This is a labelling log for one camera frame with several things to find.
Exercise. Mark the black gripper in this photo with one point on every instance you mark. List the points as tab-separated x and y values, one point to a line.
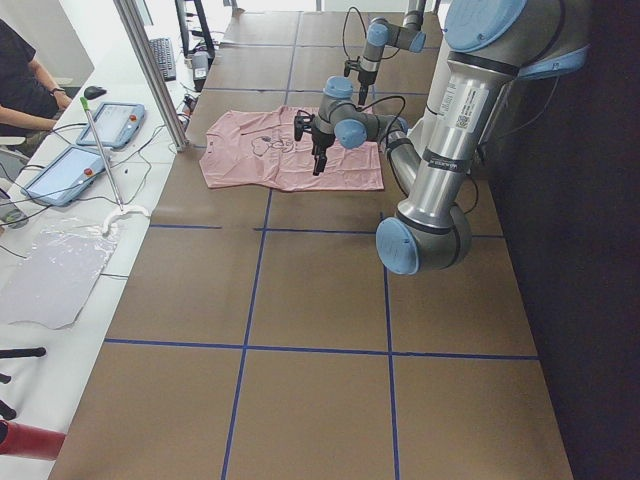
319	147
365	84

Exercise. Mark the pink Snoopy t-shirt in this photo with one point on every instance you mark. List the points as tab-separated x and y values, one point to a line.
258	148

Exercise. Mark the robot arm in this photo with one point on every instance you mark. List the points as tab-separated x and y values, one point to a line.
381	34
489	44

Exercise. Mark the black keyboard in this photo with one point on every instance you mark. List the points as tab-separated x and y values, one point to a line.
163	55

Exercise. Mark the far blue teach pendant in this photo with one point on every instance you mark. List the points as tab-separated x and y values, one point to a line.
117	123

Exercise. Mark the blue teach pendant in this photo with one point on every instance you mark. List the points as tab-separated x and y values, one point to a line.
117	123
65	178

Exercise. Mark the black computer mouse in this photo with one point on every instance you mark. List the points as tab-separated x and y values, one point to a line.
93	92

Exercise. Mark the metal rod green tip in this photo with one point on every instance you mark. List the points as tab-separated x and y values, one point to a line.
102	151

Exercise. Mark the near blue teach pendant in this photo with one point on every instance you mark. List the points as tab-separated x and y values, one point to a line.
65	178

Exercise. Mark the seated person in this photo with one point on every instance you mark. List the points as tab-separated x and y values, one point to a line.
30	97

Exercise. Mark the clear plastic bag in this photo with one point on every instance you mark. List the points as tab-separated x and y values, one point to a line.
53	283

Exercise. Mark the red cylinder bottle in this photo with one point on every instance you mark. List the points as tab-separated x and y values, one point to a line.
30	442

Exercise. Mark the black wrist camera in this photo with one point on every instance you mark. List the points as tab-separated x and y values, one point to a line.
303	122
351	65

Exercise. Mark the aluminium frame post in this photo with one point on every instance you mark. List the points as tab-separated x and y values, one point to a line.
133	25

